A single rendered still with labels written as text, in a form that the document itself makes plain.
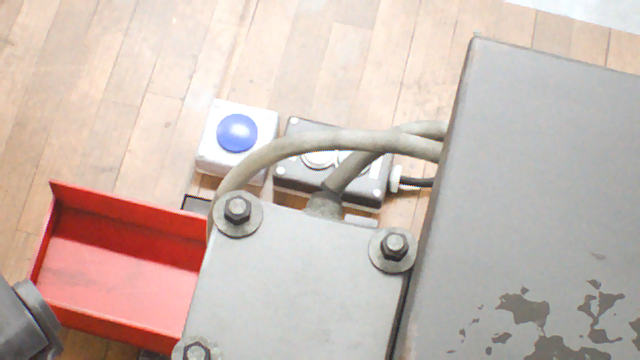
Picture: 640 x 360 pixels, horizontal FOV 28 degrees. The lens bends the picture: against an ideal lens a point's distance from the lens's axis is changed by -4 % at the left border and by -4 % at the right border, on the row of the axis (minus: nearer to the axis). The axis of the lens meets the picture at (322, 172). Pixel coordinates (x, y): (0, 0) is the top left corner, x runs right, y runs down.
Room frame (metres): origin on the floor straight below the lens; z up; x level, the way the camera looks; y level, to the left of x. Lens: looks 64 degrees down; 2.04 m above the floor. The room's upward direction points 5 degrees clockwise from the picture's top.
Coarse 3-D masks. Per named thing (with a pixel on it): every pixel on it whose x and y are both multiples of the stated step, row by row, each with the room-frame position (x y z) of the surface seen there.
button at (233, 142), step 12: (228, 120) 0.58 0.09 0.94; (240, 120) 0.58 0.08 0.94; (252, 120) 0.58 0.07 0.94; (216, 132) 0.57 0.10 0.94; (228, 132) 0.57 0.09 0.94; (240, 132) 0.57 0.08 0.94; (252, 132) 0.57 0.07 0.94; (228, 144) 0.56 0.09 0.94; (240, 144) 0.56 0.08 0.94; (252, 144) 0.56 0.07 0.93
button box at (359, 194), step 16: (288, 128) 0.58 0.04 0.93; (304, 128) 0.58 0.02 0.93; (320, 128) 0.59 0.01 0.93; (336, 128) 0.59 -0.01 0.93; (288, 160) 0.55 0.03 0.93; (304, 160) 0.55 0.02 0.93; (384, 160) 0.56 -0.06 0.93; (288, 176) 0.53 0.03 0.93; (304, 176) 0.53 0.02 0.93; (320, 176) 0.54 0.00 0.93; (368, 176) 0.54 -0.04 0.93; (384, 176) 0.54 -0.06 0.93; (400, 176) 0.55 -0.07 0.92; (288, 192) 0.53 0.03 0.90; (304, 192) 0.53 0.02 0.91; (352, 192) 0.52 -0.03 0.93; (368, 192) 0.52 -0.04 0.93; (384, 192) 0.53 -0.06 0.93; (368, 208) 0.52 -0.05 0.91
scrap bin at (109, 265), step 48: (96, 192) 0.49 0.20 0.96; (48, 240) 0.45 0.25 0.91; (96, 240) 0.46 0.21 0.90; (144, 240) 0.47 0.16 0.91; (192, 240) 0.47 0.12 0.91; (48, 288) 0.41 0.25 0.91; (96, 288) 0.41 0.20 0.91; (144, 288) 0.42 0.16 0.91; (192, 288) 0.42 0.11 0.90; (96, 336) 0.37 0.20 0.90; (144, 336) 0.36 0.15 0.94
